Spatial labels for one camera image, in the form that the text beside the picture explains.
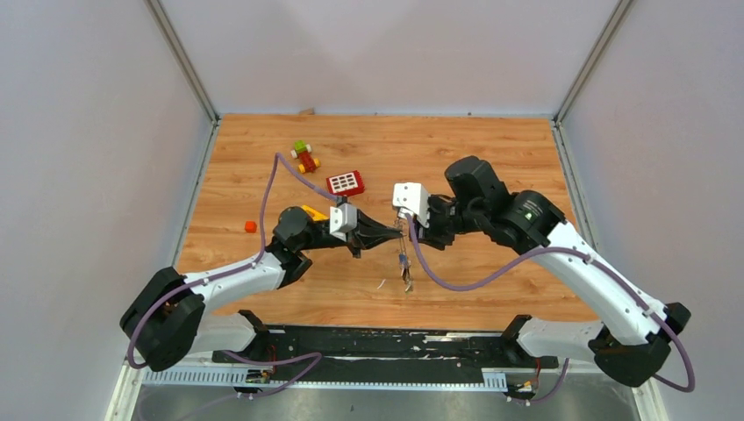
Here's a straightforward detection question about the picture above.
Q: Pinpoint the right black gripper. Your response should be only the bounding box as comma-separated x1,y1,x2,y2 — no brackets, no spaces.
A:
407,193,485,248

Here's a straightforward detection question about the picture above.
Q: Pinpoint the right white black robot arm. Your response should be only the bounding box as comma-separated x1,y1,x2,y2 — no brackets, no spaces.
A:
411,155,690,387

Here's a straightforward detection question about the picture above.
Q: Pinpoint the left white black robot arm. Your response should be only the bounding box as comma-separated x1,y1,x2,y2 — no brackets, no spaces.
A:
119,203,403,372

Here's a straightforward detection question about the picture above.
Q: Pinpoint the red lego window brick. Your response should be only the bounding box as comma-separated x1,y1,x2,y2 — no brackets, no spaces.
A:
326,170,366,196

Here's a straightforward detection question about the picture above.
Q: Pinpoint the yellow triangular toy piece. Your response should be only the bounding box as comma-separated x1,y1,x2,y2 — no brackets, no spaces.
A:
300,204,329,222

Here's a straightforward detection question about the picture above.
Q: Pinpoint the lego car toy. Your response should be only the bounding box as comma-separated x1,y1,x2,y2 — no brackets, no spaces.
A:
290,140,321,174

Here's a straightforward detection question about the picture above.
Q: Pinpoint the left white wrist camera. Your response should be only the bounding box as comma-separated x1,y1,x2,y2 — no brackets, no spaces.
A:
329,203,358,238

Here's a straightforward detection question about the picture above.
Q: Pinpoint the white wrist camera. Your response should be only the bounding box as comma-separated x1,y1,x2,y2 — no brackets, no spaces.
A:
329,203,358,238
391,182,430,228

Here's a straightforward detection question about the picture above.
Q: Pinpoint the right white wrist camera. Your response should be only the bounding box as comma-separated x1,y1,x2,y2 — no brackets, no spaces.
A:
391,182,430,228

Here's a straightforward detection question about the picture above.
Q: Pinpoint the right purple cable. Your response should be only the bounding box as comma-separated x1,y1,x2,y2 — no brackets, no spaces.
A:
405,215,697,393

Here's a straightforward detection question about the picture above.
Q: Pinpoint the purple cable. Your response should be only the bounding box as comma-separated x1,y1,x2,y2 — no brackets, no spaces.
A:
125,153,340,371
405,215,697,393

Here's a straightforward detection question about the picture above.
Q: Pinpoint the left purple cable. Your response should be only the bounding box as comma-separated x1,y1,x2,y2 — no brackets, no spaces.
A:
125,153,340,371

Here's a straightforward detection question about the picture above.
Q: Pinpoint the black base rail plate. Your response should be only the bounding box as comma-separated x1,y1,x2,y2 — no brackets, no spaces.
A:
241,325,559,385

